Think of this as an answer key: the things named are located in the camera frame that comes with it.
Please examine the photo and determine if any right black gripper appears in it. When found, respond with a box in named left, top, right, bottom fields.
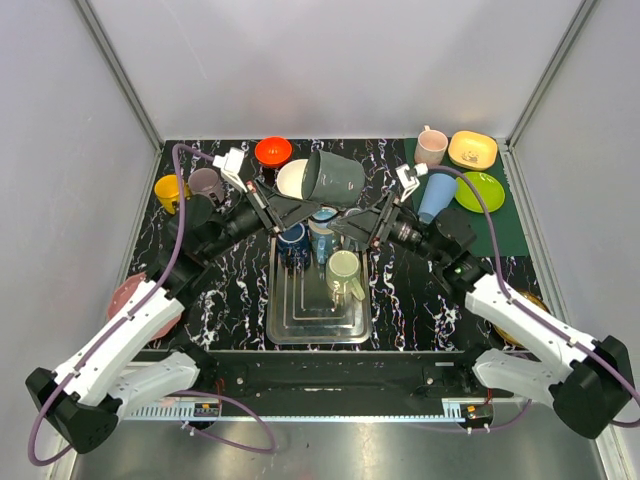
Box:
left=328, top=189, right=446, bottom=264

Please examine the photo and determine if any dark blue mug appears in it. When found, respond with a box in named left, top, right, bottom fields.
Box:
left=276, top=223, right=311, bottom=269

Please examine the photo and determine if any blue butterfly mug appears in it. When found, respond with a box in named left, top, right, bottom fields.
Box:
left=308, top=207, right=339, bottom=265

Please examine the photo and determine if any light green mug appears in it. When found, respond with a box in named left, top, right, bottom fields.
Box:
left=326, top=250, right=365, bottom=302

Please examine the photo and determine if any dark green mug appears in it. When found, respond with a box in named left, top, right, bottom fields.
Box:
left=301, top=150, right=366, bottom=208

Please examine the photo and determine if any mauve grey mug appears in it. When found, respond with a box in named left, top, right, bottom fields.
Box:
left=188, top=168, right=225, bottom=203

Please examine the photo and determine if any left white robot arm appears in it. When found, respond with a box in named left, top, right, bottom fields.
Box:
left=25, top=181, right=320, bottom=465

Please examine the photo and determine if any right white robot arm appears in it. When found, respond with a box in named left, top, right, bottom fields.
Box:
left=329, top=196, right=639, bottom=439

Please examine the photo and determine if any yellow mug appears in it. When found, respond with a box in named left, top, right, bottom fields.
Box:
left=154, top=174, right=180, bottom=215

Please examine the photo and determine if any white green bowl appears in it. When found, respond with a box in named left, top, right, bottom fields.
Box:
left=276, top=159, right=307, bottom=199

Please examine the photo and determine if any orange bowl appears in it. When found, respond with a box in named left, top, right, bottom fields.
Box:
left=255, top=136, right=293, bottom=168

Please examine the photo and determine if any light blue plastic cup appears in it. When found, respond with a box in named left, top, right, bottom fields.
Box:
left=418, top=173, right=458, bottom=224

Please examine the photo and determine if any silver metal tray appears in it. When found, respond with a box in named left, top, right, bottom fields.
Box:
left=266, top=239, right=373, bottom=345

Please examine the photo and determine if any pink cup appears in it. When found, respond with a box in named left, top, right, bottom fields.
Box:
left=414, top=125, right=449, bottom=167

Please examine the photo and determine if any lime green plate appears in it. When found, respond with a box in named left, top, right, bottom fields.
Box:
left=454, top=171, right=506, bottom=213

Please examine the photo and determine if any yellow square bowl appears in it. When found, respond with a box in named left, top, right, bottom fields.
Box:
left=448, top=130, right=498, bottom=171

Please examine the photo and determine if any dark green mat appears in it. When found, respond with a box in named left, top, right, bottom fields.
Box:
left=404, top=138, right=529, bottom=257

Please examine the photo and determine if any pink dotted plate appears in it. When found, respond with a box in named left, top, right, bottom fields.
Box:
left=106, top=273, right=181, bottom=341

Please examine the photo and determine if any brown plate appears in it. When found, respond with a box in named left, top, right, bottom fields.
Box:
left=492, top=288, right=551, bottom=349

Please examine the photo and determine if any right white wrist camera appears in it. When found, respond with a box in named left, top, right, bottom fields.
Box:
left=396, top=163, right=429, bottom=203

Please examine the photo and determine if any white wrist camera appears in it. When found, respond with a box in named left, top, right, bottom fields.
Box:
left=213, top=148, right=247, bottom=192
left=396, top=163, right=429, bottom=203

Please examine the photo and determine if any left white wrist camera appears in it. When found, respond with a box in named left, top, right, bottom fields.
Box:
left=213, top=148, right=247, bottom=192

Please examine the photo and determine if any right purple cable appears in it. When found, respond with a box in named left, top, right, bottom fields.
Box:
left=399, top=164, right=640, bottom=435

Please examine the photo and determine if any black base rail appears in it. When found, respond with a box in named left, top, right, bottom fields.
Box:
left=158, top=349, right=516, bottom=417

